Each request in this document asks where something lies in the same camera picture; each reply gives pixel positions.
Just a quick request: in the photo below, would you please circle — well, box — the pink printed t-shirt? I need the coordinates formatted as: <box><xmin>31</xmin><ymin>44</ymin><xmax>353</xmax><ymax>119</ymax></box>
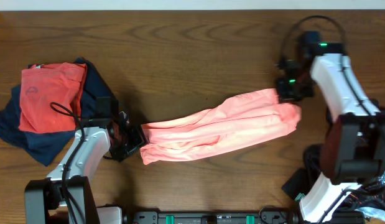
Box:
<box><xmin>140</xmin><ymin>88</ymin><xmax>301</xmax><ymax>165</ymax></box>

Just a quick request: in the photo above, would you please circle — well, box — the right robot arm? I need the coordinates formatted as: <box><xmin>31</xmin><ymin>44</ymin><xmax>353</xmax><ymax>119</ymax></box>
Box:
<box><xmin>276</xmin><ymin>31</ymin><xmax>385</xmax><ymax>223</ymax></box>

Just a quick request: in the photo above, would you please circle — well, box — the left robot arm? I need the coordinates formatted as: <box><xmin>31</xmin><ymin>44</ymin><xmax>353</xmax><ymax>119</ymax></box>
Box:
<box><xmin>24</xmin><ymin>96</ymin><xmax>147</xmax><ymax>224</ymax></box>

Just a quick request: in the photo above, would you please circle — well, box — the folded navy blue garment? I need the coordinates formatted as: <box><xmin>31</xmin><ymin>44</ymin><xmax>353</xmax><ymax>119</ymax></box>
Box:
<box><xmin>0</xmin><ymin>58</ymin><xmax>113</xmax><ymax>166</ymax></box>

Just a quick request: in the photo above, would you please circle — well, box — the folded orange red shirt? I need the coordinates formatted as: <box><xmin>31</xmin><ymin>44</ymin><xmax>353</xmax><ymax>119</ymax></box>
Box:
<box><xmin>19</xmin><ymin>63</ymin><xmax>87</xmax><ymax>134</ymax></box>

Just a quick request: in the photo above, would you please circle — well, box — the black patterned garment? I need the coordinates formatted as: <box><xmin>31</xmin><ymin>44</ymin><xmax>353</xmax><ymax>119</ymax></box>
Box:
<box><xmin>281</xmin><ymin>99</ymin><xmax>385</xmax><ymax>215</ymax></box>

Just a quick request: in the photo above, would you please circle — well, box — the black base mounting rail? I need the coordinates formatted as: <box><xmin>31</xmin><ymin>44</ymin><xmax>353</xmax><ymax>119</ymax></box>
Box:
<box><xmin>127</xmin><ymin>208</ymin><xmax>299</xmax><ymax>224</ymax></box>

